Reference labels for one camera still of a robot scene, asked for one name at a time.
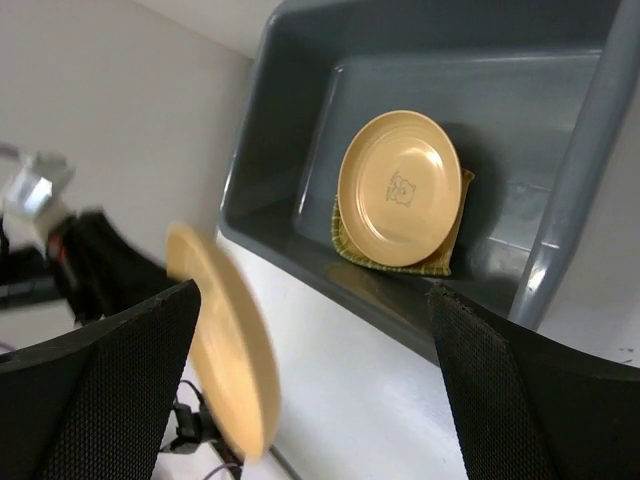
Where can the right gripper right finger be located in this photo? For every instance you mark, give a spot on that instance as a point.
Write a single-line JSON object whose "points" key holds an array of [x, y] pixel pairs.
{"points": [[527, 407]]}

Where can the tan plastic plate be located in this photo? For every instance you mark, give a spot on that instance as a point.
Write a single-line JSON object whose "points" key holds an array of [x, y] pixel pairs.
{"points": [[231, 352], [399, 188]]}

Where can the grey plastic bin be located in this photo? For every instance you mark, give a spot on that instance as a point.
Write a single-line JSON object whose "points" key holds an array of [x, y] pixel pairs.
{"points": [[533, 94]]}

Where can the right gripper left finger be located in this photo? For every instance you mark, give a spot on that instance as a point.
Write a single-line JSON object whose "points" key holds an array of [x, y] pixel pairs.
{"points": [[94, 403]]}

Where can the aluminium table edge rail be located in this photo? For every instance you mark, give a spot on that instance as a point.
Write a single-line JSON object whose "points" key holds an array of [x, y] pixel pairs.
{"points": [[283, 464]]}

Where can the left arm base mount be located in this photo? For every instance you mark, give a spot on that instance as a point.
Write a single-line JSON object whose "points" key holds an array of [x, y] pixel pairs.
{"points": [[197, 427]]}

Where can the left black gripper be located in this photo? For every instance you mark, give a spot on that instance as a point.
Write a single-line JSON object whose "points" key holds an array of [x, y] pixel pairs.
{"points": [[80, 258]]}

